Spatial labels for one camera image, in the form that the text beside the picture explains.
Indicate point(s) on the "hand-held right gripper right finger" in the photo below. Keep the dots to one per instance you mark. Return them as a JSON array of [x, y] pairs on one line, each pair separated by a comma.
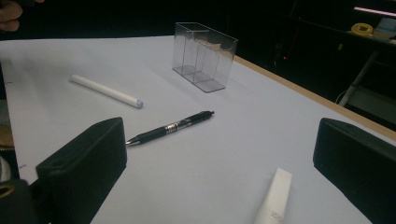
[[358, 161]]

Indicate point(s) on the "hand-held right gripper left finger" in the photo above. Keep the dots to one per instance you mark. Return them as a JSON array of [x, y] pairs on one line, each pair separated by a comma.
[[84, 168]]

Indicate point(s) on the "white pen with blue tip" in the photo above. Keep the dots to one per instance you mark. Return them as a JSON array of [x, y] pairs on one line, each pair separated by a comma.
[[104, 90]]

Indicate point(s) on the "white rectangular eraser stick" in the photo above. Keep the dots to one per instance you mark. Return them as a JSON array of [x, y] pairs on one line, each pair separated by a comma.
[[277, 199]]

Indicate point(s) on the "black retractable pen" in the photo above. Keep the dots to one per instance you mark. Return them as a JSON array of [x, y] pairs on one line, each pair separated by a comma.
[[168, 127]]

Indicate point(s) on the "clear plastic pen holder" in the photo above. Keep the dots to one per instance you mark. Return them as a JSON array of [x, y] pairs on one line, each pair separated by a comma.
[[202, 59]]

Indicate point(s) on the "white metal stand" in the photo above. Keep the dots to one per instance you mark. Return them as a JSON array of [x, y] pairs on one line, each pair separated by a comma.
[[358, 79]]

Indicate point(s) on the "yellow tape roll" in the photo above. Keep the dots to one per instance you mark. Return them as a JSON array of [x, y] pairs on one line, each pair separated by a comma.
[[361, 29]]

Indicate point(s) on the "dark shelf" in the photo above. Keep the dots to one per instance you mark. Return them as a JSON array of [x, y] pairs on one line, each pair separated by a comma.
[[330, 29]]

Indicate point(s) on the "light blue box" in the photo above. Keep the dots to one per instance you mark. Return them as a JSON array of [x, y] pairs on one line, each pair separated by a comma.
[[386, 28]]

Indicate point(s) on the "white table sheet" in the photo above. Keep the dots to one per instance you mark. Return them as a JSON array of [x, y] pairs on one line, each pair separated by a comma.
[[218, 140]]

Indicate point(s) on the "pink light bar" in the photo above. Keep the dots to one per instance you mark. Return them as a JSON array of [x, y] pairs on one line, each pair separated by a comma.
[[375, 11]]

